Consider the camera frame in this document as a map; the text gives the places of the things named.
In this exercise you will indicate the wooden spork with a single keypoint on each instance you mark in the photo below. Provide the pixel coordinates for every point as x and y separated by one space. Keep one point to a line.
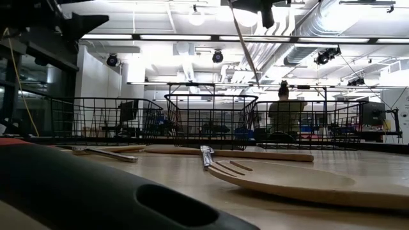
287 182

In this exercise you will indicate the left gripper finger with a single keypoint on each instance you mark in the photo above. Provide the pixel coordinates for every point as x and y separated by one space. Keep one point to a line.
80 25

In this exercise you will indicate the black computer monitor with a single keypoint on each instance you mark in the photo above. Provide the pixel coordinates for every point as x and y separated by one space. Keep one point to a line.
374 113
128 111

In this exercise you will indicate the black background rig frame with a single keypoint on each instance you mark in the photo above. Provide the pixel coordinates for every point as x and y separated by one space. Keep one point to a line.
191 84

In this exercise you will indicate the black ceiling-mounted light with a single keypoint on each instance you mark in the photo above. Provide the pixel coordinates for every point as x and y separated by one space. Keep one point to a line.
218 57
356 82
112 60
327 55

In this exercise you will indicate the black overhead light bar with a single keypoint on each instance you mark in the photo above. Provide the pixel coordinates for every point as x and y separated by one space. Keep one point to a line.
215 38

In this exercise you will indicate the round white ceiling lamp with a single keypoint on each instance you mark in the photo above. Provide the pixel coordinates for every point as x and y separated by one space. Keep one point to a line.
196 17

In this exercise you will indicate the wooden spoon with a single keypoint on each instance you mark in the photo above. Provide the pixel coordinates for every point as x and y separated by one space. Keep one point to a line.
271 155

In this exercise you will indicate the black aluminium table frame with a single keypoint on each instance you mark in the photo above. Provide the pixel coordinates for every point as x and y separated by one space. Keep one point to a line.
383 147

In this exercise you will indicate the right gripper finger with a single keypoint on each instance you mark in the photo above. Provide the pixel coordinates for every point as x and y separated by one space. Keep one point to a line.
267 16

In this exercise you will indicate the black office chair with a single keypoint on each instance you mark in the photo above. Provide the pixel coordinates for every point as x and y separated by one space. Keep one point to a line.
281 136

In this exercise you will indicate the person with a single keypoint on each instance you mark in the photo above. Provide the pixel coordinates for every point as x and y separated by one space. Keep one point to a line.
283 92

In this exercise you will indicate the white cabinet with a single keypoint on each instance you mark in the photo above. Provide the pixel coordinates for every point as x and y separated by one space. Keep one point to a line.
396 115

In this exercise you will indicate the silver table knife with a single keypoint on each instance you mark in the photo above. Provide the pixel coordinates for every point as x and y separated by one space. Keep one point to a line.
112 155
244 44
207 156

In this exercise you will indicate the blue storage bin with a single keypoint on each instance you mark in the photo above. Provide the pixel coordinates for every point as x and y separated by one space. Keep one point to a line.
243 133

